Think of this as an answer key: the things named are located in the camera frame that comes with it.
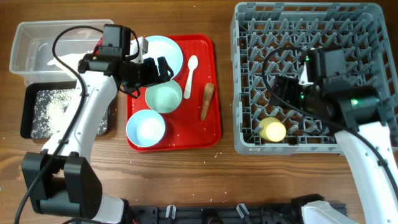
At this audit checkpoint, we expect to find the large light blue plate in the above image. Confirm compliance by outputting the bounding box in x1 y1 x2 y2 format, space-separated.
142 35 183 79

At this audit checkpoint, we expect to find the yellow cup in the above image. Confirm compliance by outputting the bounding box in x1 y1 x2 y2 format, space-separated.
259 117 287 142

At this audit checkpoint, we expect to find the small light blue bowl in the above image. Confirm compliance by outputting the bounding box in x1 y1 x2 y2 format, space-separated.
126 110 165 147

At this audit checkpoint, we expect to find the red serving tray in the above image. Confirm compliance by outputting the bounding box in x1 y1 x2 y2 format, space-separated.
127 34 221 152

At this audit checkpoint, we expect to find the brown carrot-shaped food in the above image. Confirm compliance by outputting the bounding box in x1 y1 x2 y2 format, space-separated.
200 83 215 121

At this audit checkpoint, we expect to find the crumpled white paper waste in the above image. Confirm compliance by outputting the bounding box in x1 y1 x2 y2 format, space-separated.
47 52 88 79

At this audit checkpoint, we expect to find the green bowl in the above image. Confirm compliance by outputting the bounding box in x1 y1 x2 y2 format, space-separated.
145 80 183 114

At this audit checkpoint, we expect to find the clear plastic bin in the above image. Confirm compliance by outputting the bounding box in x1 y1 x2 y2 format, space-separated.
9 19 114 85

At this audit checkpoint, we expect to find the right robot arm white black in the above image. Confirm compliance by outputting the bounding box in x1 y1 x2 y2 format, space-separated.
265 46 397 223

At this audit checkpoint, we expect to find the grey dishwasher rack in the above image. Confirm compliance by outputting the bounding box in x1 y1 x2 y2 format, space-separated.
230 2 397 155

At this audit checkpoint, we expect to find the black tray bin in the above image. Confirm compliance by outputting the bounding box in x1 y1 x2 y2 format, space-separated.
19 81 109 139

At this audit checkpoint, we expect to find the rice grains pile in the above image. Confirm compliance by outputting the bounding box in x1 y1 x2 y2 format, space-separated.
30 90 109 138

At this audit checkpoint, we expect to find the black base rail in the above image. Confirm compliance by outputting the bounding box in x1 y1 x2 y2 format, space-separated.
124 195 348 224

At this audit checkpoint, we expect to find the white plastic spoon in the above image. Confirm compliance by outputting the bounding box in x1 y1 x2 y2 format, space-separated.
183 55 198 99

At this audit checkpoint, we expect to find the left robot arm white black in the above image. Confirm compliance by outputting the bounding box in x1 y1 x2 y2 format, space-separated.
21 24 174 223

